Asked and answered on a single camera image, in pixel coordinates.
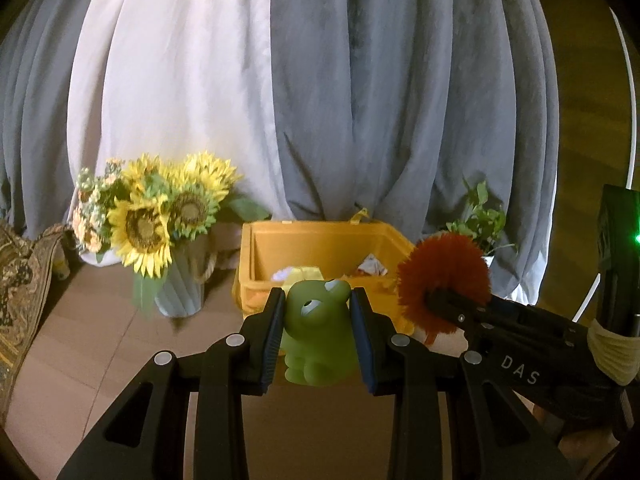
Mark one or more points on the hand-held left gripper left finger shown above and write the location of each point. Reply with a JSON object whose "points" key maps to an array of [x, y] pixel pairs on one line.
{"points": [[275, 340]]}

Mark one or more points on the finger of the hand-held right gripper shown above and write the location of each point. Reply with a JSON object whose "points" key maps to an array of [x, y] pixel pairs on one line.
{"points": [[500, 317]]}

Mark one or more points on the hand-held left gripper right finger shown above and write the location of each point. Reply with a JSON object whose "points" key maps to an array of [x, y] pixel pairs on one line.
{"points": [[362, 340]]}

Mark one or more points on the green frog toy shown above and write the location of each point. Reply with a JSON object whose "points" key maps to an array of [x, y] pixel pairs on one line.
{"points": [[315, 335]]}

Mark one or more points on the red fuzzy pompom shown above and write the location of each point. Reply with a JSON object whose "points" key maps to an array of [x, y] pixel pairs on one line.
{"points": [[440, 270]]}

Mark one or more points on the orange plastic bin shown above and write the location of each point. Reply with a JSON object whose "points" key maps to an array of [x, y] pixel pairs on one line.
{"points": [[380, 245]]}

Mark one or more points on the person's right hand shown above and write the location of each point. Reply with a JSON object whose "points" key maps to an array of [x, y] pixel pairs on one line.
{"points": [[580, 442]]}

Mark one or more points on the white plant pot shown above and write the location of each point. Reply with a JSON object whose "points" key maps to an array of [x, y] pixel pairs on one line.
{"points": [[488, 261]]}

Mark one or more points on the red white wrapped item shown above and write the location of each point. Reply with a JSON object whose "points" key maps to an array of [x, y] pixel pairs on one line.
{"points": [[372, 266]]}

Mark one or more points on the green potted plant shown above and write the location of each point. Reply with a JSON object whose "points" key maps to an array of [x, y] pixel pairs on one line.
{"points": [[482, 220]]}

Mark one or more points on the grey ribbed vase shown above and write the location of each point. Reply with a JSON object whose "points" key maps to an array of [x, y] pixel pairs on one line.
{"points": [[187, 280]]}

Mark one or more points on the sunflower bouquet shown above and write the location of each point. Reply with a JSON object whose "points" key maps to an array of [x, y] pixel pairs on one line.
{"points": [[145, 230]]}

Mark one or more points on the peach flower bunch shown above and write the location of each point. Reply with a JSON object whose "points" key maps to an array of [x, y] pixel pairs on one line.
{"points": [[92, 220]]}

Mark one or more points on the small yellow figure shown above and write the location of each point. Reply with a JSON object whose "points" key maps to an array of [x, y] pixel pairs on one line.
{"points": [[62, 267]]}

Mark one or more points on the grey curtain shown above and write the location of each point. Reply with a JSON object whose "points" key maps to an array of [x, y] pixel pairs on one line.
{"points": [[400, 100], [40, 135]]}

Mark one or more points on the brown patterned cloth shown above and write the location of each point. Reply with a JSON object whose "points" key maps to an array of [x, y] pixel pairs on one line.
{"points": [[20, 285]]}

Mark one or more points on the white curtain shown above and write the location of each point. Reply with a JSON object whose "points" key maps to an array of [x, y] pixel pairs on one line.
{"points": [[175, 85]]}

